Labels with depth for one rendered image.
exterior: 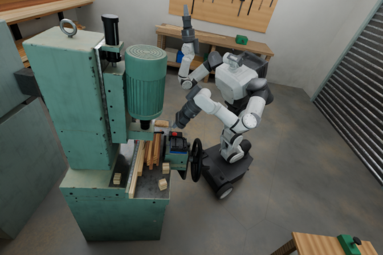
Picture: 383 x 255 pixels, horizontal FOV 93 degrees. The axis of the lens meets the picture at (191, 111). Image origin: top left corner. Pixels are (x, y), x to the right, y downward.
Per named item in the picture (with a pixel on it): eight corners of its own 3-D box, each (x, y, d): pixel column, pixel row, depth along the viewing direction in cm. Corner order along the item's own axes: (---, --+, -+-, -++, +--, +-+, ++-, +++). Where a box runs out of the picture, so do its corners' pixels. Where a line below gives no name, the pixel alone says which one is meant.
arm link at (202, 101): (195, 95, 98) (215, 111, 99) (191, 101, 90) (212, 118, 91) (203, 87, 95) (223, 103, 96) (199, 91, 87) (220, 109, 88)
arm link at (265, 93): (254, 109, 113) (260, 93, 119) (269, 109, 106) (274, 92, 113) (247, 96, 106) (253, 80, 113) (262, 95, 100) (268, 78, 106)
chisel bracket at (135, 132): (153, 143, 106) (153, 132, 101) (127, 141, 104) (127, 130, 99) (154, 134, 112) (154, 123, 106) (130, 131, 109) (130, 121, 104)
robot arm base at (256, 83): (249, 103, 121) (261, 91, 122) (264, 110, 110) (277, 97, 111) (240, 87, 113) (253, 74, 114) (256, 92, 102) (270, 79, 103)
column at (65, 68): (110, 171, 107) (89, 52, 64) (69, 169, 104) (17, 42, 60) (119, 142, 125) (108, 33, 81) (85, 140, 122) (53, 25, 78)
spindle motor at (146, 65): (161, 122, 90) (166, 62, 71) (123, 119, 87) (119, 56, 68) (163, 102, 103) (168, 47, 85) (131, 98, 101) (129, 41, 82)
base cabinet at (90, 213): (160, 241, 152) (167, 199, 109) (85, 242, 143) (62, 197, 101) (163, 189, 187) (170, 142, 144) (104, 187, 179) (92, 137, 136)
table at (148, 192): (187, 206, 95) (188, 200, 91) (126, 205, 91) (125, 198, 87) (183, 126, 143) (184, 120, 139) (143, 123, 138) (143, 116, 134)
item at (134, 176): (133, 198, 88) (133, 193, 85) (129, 198, 87) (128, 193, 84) (148, 118, 135) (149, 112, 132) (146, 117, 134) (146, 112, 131)
